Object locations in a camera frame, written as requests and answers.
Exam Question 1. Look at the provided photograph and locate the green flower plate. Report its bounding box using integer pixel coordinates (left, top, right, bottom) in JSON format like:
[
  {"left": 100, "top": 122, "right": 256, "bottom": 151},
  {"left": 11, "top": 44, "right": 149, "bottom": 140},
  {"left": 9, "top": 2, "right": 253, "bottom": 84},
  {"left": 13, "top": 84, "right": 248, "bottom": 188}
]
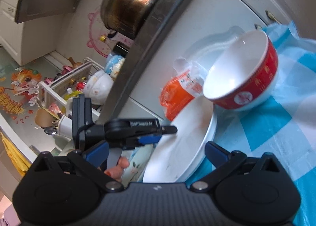
[{"left": 122, "top": 144, "right": 154, "bottom": 187}]

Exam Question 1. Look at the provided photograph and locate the large plain white plate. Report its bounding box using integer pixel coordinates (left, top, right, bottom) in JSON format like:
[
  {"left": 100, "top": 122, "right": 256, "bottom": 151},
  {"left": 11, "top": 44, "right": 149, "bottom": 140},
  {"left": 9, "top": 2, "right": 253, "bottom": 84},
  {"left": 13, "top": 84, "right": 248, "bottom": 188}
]
[{"left": 143, "top": 96, "right": 217, "bottom": 183}]

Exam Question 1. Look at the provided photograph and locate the red and white small bowl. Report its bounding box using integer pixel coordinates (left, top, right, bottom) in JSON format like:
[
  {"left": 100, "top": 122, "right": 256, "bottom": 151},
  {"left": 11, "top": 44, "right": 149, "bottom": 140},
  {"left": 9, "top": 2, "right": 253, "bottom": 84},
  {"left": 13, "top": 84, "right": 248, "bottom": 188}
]
[{"left": 202, "top": 30, "right": 279, "bottom": 111}]

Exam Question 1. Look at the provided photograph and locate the white kitchen cabinet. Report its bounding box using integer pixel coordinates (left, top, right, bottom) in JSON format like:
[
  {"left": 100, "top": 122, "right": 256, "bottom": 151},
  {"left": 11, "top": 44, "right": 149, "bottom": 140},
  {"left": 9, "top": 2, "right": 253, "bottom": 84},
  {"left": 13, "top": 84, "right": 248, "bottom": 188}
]
[{"left": 119, "top": 0, "right": 315, "bottom": 119}]

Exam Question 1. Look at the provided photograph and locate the person's hand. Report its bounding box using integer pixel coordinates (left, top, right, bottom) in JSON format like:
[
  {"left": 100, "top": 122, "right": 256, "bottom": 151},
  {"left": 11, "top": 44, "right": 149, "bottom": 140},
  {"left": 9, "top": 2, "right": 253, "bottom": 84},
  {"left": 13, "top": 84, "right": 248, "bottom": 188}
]
[{"left": 104, "top": 157, "right": 130, "bottom": 182}]

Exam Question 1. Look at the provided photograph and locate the orange white plastic package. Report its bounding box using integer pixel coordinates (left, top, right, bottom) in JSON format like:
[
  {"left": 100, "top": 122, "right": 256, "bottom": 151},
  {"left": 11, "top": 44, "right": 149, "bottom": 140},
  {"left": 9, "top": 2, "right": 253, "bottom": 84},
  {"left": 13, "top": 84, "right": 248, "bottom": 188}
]
[{"left": 159, "top": 57, "right": 207, "bottom": 121}]

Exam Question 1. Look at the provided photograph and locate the white bowl on counter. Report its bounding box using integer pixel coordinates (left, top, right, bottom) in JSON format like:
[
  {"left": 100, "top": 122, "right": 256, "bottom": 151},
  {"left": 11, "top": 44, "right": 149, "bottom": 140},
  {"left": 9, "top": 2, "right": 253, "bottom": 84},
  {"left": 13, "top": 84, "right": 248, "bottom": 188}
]
[{"left": 83, "top": 70, "right": 114, "bottom": 106}]

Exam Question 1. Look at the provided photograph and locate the blue white checked tablecloth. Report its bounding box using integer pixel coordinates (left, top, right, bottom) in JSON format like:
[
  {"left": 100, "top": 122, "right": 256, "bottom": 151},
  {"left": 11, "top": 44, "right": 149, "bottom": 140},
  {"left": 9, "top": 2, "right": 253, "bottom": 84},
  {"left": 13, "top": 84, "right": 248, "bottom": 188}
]
[{"left": 185, "top": 21, "right": 316, "bottom": 226}]

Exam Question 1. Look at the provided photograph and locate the blue patterned bowl on counter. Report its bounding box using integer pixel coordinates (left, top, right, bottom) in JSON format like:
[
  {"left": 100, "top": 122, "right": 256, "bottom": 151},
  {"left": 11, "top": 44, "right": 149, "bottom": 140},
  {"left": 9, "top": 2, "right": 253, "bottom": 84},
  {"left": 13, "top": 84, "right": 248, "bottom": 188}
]
[{"left": 104, "top": 53, "right": 125, "bottom": 81}]

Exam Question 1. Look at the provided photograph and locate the white seasoning rack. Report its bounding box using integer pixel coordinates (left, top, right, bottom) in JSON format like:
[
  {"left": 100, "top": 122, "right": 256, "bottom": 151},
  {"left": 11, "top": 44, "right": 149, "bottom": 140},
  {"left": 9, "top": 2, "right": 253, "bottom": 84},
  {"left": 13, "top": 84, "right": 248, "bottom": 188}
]
[{"left": 38, "top": 58, "right": 104, "bottom": 115}]

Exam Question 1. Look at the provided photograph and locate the dark soy sauce bottle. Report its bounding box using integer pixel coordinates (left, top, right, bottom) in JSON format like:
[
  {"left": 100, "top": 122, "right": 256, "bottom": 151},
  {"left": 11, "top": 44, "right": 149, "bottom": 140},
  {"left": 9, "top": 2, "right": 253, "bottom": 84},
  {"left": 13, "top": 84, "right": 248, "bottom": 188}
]
[{"left": 99, "top": 31, "right": 130, "bottom": 60}]

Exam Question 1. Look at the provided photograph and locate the brown metal stock pot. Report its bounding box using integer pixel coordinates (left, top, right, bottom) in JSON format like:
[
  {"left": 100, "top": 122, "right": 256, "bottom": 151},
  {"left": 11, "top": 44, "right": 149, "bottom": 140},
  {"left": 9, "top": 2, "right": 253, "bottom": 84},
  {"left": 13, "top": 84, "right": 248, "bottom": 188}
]
[{"left": 100, "top": 0, "right": 159, "bottom": 40}]

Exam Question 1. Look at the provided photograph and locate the grey speckled countertop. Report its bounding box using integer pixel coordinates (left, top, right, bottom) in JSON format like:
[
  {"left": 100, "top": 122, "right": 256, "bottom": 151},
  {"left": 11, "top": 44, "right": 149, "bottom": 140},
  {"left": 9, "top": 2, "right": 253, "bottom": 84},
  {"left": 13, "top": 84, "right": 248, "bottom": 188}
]
[{"left": 97, "top": 0, "right": 192, "bottom": 124}]

